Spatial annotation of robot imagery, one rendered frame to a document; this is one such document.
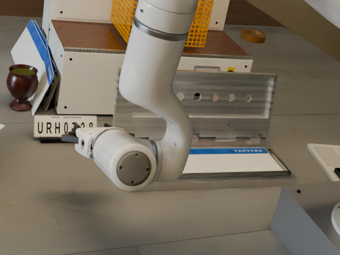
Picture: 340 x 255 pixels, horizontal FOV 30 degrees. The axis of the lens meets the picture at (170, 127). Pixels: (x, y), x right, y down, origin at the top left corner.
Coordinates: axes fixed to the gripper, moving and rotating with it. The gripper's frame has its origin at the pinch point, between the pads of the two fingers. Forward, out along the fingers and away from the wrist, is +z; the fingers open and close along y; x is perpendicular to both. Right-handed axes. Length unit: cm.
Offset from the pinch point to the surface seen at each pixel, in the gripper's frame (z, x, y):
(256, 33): 111, 19, 95
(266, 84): 19, 8, 52
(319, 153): 18, -10, 69
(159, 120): 19.0, -1.1, 21.8
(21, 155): 19.2, -9.5, -12.4
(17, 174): 11.2, -12.0, -14.3
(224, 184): 3.4, -14.1, 34.0
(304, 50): 98, 13, 112
